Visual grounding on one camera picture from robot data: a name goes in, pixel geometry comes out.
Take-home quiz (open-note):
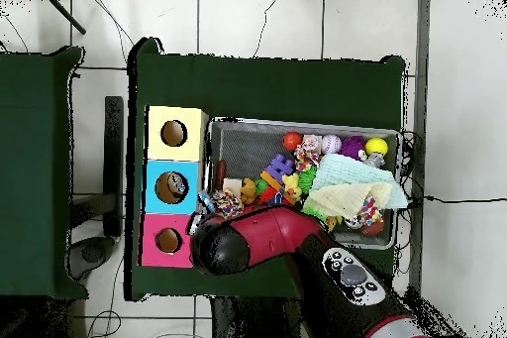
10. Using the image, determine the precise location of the cream knitted cloth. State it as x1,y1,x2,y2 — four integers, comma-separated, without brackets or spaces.
304,182,410,220

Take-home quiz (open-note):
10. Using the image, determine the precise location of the multicoloured patterned cloth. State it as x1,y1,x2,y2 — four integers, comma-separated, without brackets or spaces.
357,197,385,228

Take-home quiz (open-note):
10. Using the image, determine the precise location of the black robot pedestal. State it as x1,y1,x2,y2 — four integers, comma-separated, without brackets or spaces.
210,297,310,338

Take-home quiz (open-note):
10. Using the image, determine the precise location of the plain wooden cube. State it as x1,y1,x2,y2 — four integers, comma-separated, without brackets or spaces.
223,178,244,196

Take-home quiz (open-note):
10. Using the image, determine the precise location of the dark red sausage toy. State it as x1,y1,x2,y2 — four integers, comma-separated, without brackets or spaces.
213,160,228,190

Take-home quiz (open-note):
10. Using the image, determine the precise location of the multicoloured rope toy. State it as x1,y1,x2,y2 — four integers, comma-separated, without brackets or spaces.
210,189,246,220

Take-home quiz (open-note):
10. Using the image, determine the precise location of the grey round stand base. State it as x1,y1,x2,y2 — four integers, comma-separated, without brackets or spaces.
69,234,117,278

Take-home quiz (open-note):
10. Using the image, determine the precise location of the white baseball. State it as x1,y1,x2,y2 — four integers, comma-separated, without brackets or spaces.
320,134,343,157

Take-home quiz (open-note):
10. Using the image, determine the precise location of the purple plastic building block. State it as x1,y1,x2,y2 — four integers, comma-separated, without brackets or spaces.
264,153,296,183

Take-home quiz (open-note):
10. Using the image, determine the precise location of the black panel stand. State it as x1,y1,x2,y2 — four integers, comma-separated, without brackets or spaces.
102,95,127,238

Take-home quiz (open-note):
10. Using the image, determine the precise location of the wooden box with three holes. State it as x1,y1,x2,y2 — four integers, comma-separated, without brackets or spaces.
139,105,210,269

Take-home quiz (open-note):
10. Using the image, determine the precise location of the mint knitted cloth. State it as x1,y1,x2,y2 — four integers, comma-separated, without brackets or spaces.
311,155,397,195

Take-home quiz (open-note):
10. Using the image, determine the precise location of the purple monster toy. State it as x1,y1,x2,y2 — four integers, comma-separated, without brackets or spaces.
340,136,366,162

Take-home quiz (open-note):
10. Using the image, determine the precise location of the dark green tablecloth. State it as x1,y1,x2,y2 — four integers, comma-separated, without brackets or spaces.
126,36,407,311

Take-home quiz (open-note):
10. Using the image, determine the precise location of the clear shallow mesh bin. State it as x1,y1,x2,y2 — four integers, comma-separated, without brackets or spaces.
201,119,402,252

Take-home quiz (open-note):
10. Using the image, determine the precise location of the brown plush toy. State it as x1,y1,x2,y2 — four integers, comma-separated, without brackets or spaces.
240,178,258,206

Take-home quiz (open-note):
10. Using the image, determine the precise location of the black rod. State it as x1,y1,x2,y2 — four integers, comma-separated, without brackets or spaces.
35,0,88,37

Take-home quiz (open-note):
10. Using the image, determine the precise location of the red maraca rattle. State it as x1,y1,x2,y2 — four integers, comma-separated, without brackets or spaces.
282,131,305,153

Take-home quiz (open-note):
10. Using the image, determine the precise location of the yellow ball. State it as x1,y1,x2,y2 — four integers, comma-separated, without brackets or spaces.
363,137,389,158

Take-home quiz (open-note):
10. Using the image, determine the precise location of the dark green side cloth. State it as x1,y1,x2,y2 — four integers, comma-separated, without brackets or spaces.
0,44,87,301

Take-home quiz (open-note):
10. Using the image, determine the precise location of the floral patterned fabric knot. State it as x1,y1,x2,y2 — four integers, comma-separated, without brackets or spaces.
299,135,322,157

